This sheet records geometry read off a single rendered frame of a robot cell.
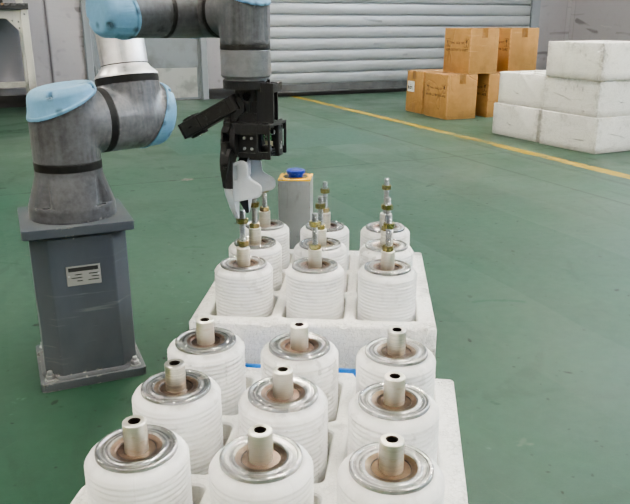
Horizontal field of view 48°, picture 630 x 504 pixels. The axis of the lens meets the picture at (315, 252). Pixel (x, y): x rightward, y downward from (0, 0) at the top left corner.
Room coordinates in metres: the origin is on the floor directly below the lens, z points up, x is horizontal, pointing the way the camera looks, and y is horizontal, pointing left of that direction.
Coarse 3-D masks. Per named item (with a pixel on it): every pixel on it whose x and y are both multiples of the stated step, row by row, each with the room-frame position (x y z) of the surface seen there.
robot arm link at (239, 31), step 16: (208, 0) 1.10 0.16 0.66; (224, 0) 1.07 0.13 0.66; (240, 0) 1.06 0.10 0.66; (256, 0) 1.07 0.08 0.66; (208, 16) 1.10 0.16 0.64; (224, 16) 1.07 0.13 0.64; (240, 16) 1.06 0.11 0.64; (256, 16) 1.07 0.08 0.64; (224, 32) 1.07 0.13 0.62; (240, 32) 1.06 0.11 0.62; (256, 32) 1.07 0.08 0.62; (224, 48) 1.07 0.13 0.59; (240, 48) 1.06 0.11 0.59; (256, 48) 1.07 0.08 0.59
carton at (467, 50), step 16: (448, 32) 5.17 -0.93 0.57; (464, 32) 5.01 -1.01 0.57; (480, 32) 4.98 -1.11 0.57; (496, 32) 5.03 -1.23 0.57; (448, 48) 5.16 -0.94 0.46; (464, 48) 5.00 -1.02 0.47; (480, 48) 4.98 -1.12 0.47; (496, 48) 5.04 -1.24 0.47; (448, 64) 5.16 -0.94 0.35; (464, 64) 4.99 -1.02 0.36; (480, 64) 4.98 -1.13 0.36; (496, 64) 5.04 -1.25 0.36
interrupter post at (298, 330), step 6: (294, 324) 0.79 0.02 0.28; (300, 324) 0.80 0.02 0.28; (306, 324) 0.79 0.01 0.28; (294, 330) 0.78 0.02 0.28; (300, 330) 0.78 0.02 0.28; (306, 330) 0.78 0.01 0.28; (294, 336) 0.78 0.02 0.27; (300, 336) 0.78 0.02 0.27; (306, 336) 0.78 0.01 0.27; (294, 342) 0.78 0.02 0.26; (300, 342) 0.78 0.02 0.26; (306, 342) 0.78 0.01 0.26; (294, 348) 0.78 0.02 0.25; (300, 348) 0.78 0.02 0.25; (306, 348) 0.78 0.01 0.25
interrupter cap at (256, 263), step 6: (228, 258) 1.12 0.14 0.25; (234, 258) 1.12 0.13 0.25; (252, 258) 1.12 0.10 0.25; (258, 258) 1.13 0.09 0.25; (222, 264) 1.09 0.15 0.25; (228, 264) 1.09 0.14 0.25; (234, 264) 1.10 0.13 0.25; (252, 264) 1.10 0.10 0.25; (258, 264) 1.09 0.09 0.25; (264, 264) 1.09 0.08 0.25; (228, 270) 1.07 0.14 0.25; (234, 270) 1.07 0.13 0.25; (240, 270) 1.07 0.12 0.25; (246, 270) 1.07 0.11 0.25; (252, 270) 1.07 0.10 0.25
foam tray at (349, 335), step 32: (352, 256) 1.36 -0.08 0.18; (416, 256) 1.36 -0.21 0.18; (352, 288) 1.18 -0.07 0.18; (416, 288) 1.18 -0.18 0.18; (192, 320) 1.04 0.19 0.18; (224, 320) 1.04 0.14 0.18; (256, 320) 1.04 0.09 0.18; (288, 320) 1.04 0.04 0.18; (320, 320) 1.04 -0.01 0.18; (352, 320) 1.04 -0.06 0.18; (416, 320) 1.07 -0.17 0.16; (256, 352) 1.02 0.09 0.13; (352, 352) 1.01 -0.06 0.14
